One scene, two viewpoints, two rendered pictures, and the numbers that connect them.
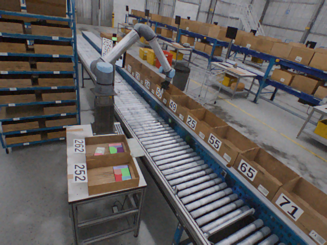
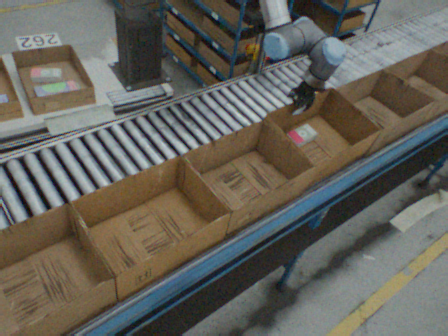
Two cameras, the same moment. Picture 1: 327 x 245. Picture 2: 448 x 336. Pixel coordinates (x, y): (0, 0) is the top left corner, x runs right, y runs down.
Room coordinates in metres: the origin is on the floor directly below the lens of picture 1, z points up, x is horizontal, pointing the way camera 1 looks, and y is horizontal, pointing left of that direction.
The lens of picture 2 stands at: (2.00, -1.19, 2.03)
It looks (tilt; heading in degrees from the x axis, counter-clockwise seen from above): 47 degrees down; 79
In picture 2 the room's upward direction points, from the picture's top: 11 degrees clockwise
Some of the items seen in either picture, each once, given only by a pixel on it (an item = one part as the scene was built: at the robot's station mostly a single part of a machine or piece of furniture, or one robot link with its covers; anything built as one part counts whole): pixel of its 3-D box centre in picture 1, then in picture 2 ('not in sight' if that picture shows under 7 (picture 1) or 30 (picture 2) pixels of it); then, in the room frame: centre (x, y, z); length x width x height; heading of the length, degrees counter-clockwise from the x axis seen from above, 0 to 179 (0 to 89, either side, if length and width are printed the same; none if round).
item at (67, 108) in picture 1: (60, 104); (234, 30); (2.42, 1.53, 0.59); 0.40 x 0.30 x 0.10; 122
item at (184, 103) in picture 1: (186, 108); (246, 175); (2.28, -0.24, 0.96); 0.39 x 0.29 x 0.17; 34
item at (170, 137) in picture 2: (151, 128); (177, 145); (2.03, 0.14, 0.72); 0.52 x 0.05 x 0.05; 124
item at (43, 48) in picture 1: (53, 46); not in sight; (2.42, 1.52, 1.39); 0.40 x 0.30 x 0.10; 123
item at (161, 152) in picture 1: (170, 150); (84, 183); (1.66, -0.11, 0.72); 0.52 x 0.05 x 0.05; 124
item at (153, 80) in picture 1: (157, 85); (375, 110); (2.93, 0.21, 0.97); 0.39 x 0.29 x 0.17; 34
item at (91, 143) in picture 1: (106, 148); (54, 77); (1.42, 0.48, 0.80); 0.38 x 0.28 x 0.10; 117
